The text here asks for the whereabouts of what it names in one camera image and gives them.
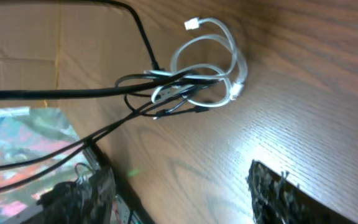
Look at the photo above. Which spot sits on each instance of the cardboard box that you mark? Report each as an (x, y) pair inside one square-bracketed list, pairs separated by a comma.
[(46, 45)]

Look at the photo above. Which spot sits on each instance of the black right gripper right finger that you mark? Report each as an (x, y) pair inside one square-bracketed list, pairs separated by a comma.
[(276, 201)]

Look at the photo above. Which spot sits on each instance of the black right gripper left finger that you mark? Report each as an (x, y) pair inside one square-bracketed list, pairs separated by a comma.
[(87, 203)]

